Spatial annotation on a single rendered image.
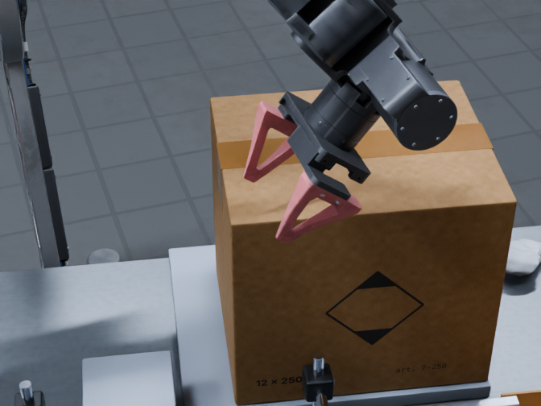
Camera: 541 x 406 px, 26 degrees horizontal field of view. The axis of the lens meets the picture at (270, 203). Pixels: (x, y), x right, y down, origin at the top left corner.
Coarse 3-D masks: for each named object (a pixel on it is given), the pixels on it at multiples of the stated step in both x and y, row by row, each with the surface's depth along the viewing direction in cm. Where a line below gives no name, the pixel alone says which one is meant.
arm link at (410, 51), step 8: (400, 32) 106; (400, 40) 105; (408, 40) 105; (408, 48) 104; (416, 48) 104; (400, 56) 102; (408, 56) 103; (416, 56) 103; (424, 64) 105; (432, 72) 104; (368, 88) 105; (360, 96) 106; (368, 96) 106
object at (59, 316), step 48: (0, 288) 154; (48, 288) 154; (96, 288) 154; (144, 288) 154; (528, 288) 154; (0, 336) 147; (48, 336) 147; (96, 336) 147; (144, 336) 147; (528, 336) 147; (0, 384) 140; (48, 384) 140; (528, 384) 140
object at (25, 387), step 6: (24, 384) 118; (30, 384) 118; (24, 390) 118; (30, 390) 118; (18, 396) 120; (24, 396) 118; (30, 396) 119; (36, 396) 120; (42, 396) 120; (18, 402) 120; (24, 402) 119; (30, 402) 119; (36, 402) 120; (42, 402) 120
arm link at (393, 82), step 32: (384, 0) 101; (384, 32) 102; (320, 64) 102; (352, 64) 103; (384, 64) 100; (416, 64) 102; (384, 96) 98; (416, 96) 98; (448, 96) 100; (416, 128) 100; (448, 128) 101
